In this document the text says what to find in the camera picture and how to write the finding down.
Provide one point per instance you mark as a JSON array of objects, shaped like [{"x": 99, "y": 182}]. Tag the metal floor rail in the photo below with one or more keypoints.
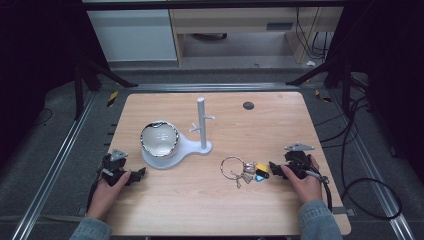
[
  {"x": 376, "y": 180},
  {"x": 50, "y": 170}
]

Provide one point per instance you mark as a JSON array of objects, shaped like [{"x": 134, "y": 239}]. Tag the black metal stand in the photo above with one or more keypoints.
[
  {"x": 345, "y": 83},
  {"x": 80, "y": 86}
]

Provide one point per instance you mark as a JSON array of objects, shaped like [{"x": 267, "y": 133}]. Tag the person's right hand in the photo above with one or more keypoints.
[{"x": 308, "y": 188}]

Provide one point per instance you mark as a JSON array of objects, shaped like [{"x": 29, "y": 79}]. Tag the yellow black tape strip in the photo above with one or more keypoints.
[
  {"x": 322, "y": 96},
  {"x": 112, "y": 99}
]

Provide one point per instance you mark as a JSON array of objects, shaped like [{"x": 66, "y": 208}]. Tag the white peg stand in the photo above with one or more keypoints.
[{"x": 202, "y": 126}]

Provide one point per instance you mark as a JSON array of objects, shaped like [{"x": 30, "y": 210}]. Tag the wooden desk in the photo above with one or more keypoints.
[{"x": 233, "y": 20}]

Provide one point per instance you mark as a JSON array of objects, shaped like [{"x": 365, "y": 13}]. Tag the small white floor object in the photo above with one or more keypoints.
[{"x": 310, "y": 63}]

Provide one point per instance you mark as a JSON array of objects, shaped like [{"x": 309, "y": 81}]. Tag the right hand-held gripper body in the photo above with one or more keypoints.
[{"x": 298, "y": 161}]

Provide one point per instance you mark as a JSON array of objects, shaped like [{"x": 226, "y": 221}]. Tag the white cabinet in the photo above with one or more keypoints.
[{"x": 133, "y": 33}]

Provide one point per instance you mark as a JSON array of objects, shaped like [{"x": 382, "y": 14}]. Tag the person's left hand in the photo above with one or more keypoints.
[{"x": 105, "y": 198}]

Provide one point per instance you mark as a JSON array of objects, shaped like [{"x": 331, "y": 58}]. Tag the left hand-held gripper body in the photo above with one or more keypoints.
[{"x": 113, "y": 166}]

